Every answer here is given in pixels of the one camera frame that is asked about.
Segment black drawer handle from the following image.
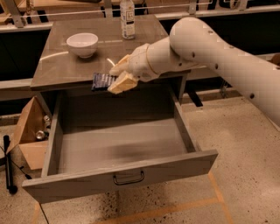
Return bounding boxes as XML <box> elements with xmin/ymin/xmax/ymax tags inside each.
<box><xmin>113</xmin><ymin>171</ymin><xmax>145</xmax><ymax>186</ymax></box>

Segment open grey top drawer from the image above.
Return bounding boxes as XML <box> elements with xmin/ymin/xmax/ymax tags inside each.
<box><xmin>23</xmin><ymin>85</ymin><xmax>218</xmax><ymax>204</ymax></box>

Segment black floor cable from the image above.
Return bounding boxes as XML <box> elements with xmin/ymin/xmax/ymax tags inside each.
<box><xmin>0</xmin><ymin>145</ymin><xmax>33</xmax><ymax>180</ymax></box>

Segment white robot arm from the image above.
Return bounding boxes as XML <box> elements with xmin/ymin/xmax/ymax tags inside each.
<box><xmin>108</xmin><ymin>17</ymin><xmax>280</xmax><ymax>126</ymax></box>

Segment black pole on floor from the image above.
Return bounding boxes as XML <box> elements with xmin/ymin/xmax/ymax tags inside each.
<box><xmin>3</xmin><ymin>135</ymin><xmax>18</xmax><ymax>195</ymax></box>

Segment grey cabinet counter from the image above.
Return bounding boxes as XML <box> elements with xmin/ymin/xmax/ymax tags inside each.
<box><xmin>30</xmin><ymin>14</ymin><xmax>192</xmax><ymax>117</ymax></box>

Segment white ceramic bowl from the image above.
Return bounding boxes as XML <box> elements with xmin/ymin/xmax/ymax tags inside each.
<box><xmin>66</xmin><ymin>32</ymin><xmax>99</xmax><ymax>58</ymax></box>

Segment white labelled drink bottle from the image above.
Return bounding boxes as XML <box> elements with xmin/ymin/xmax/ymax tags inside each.
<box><xmin>120</xmin><ymin>0</ymin><xmax>136</xmax><ymax>39</ymax></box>

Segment aluminium can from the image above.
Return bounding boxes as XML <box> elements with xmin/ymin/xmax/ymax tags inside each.
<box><xmin>35</xmin><ymin>130</ymin><xmax>48</xmax><ymax>141</ymax></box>
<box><xmin>43</xmin><ymin>115</ymin><xmax>52</xmax><ymax>129</ymax></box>

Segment brown cardboard box with cans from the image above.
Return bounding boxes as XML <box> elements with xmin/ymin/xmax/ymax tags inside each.
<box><xmin>8</xmin><ymin>97</ymin><xmax>48</xmax><ymax>170</ymax></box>

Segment blue rxbar blueberry bar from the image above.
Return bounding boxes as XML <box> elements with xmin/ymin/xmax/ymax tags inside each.
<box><xmin>91</xmin><ymin>73</ymin><xmax>116</xmax><ymax>91</ymax></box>

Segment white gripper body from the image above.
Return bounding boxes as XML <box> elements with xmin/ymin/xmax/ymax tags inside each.
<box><xmin>128</xmin><ymin>44</ymin><xmax>159</xmax><ymax>82</ymax></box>

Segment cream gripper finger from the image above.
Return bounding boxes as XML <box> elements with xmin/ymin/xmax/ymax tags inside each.
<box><xmin>108</xmin><ymin>71</ymin><xmax>139</xmax><ymax>95</ymax></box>
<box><xmin>109</xmin><ymin>54</ymin><xmax>130</xmax><ymax>76</ymax></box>

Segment upper aluminium can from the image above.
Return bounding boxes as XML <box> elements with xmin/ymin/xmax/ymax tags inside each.
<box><xmin>43</xmin><ymin>115</ymin><xmax>52</xmax><ymax>129</ymax></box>

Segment lower aluminium can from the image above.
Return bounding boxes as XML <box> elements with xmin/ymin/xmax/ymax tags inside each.
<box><xmin>35</xmin><ymin>130</ymin><xmax>48</xmax><ymax>141</ymax></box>

